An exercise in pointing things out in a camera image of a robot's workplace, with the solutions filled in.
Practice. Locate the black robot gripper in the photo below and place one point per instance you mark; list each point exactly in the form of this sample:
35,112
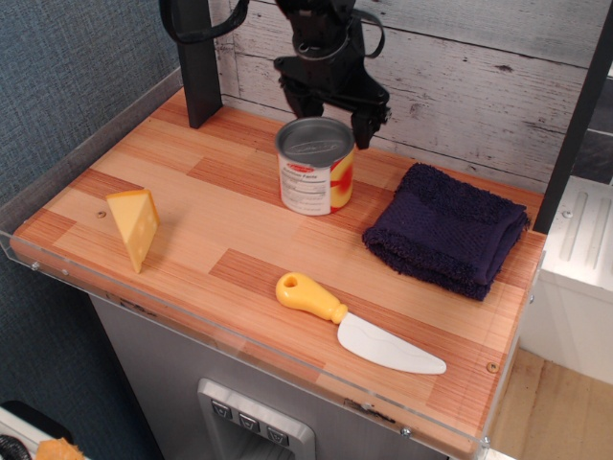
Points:
340,80

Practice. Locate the toy tin can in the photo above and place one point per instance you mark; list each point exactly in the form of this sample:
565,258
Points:
315,165

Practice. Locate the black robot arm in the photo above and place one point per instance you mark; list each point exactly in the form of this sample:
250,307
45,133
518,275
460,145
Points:
331,41

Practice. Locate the folded dark blue towel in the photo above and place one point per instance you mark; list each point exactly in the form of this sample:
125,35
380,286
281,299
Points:
446,232

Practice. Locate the clear acrylic table guard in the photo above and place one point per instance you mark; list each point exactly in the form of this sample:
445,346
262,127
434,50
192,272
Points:
224,241

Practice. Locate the yellow toy cheese wedge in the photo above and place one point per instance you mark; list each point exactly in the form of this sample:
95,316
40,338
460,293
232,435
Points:
137,220

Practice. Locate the white toy sink unit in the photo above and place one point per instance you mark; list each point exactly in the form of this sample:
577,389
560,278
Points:
569,317

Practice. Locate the silver toy fridge cabinet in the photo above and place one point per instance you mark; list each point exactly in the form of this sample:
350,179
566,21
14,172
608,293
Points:
164,366

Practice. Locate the silver dispenser button panel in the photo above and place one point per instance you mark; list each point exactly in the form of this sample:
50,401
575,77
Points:
242,428

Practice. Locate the orange object bottom left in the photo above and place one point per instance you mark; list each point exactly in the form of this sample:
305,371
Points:
58,449

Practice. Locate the black vertical post left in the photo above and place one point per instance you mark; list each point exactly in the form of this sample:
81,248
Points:
198,62

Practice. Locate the black vertical post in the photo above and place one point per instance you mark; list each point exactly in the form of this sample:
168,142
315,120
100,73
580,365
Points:
588,98
198,62

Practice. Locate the yellow handled toy knife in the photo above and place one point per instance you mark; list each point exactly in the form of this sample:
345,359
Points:
299,292

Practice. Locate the black vertical post right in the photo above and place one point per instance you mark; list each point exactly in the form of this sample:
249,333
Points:
588,98

